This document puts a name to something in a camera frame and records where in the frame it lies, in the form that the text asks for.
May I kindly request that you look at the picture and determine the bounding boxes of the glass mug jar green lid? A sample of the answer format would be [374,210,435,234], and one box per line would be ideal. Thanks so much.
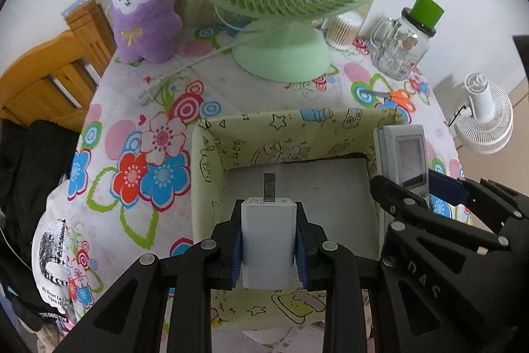
[370,0,445,81]

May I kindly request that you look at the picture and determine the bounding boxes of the white remote control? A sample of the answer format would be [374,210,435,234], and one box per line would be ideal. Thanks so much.
[373,125,430,213]

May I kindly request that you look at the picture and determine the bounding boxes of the orange handled scissors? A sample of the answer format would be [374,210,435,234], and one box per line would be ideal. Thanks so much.
[364,88,416,114]

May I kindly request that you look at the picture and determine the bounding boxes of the white wall charger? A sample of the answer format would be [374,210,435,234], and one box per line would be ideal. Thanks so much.
[241,172,297,289]

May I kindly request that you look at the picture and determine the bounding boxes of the green desk fan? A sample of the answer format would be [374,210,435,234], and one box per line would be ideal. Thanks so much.
[160,0,408,83]

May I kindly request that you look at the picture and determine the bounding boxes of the cartoon print storage box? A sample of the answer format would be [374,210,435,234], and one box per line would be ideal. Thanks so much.
[191,108,408,331]

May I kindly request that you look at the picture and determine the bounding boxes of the white floor fan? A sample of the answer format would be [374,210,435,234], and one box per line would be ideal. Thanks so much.
[448,72,514,155]

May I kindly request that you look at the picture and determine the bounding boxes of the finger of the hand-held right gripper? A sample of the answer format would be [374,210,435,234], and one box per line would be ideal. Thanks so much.
[370,175,511,343]
[430,170,529,234]

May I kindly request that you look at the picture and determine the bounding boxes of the floral tablecloth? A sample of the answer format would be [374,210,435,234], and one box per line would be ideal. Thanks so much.
[68,22,474,353]

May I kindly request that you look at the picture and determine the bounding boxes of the black flat object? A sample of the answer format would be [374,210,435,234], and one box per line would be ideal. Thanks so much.
[512,34,529,81]

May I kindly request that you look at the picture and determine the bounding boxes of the white printed tote bag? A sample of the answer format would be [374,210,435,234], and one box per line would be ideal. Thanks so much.
[31,175,98,331]

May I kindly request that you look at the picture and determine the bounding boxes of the wooden chair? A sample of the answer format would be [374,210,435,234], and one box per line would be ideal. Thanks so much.
[0,0,118,132]

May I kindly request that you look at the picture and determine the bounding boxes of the white fan power cable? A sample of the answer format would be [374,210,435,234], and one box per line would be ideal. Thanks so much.
[138,3,255,106]

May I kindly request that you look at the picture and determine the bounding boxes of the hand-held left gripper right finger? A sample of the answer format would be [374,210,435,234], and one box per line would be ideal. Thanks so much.
[294,202,476,353]

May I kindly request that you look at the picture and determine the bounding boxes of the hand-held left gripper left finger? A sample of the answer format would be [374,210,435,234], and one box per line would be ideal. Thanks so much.
[62,199,243,353]

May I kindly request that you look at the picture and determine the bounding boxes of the purple plush toy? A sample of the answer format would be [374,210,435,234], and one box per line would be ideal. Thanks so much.
[108,0,183,64]

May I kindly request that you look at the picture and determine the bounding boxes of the black fan cable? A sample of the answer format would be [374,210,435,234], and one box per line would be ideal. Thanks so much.
[446,105,469,127]

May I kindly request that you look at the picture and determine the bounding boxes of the cotton swab container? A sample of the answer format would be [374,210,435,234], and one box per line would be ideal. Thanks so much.
[324,12,364,50]

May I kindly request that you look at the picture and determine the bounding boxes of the black clothing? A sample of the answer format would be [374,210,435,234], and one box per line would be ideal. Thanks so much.
[0,119,83,337]

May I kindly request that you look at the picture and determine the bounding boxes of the blue dotted object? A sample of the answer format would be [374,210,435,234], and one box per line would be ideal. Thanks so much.
[62,0,89,17]

